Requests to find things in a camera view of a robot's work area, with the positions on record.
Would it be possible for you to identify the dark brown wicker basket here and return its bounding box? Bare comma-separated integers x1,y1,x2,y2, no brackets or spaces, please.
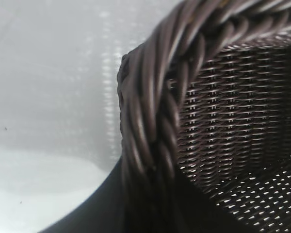
117,0,291,233

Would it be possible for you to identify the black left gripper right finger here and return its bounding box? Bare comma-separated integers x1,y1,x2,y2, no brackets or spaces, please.
174,167,225,233

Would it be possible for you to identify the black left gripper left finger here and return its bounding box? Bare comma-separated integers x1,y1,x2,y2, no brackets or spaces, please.
40,156,128,233

